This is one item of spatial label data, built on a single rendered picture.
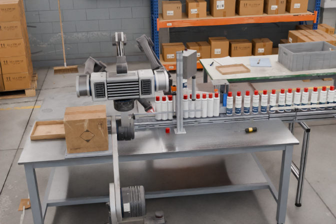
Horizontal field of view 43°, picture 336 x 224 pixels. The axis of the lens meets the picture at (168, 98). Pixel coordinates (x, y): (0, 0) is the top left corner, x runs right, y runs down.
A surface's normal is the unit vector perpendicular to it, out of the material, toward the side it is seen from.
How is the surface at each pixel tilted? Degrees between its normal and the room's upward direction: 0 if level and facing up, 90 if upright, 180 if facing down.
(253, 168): 0
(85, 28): 90
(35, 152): 0
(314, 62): 90
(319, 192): 0
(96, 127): 90
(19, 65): 90
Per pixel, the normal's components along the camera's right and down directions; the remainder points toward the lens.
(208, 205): -0.02, -0.92
